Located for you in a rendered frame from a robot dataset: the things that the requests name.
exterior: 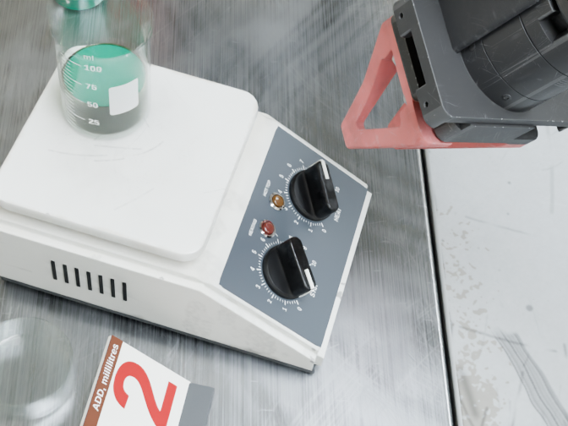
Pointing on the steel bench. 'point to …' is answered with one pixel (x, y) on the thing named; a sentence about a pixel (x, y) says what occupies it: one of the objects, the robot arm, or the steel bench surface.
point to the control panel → (243, 289)
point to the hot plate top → (135, 167)
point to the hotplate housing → (167, 272)
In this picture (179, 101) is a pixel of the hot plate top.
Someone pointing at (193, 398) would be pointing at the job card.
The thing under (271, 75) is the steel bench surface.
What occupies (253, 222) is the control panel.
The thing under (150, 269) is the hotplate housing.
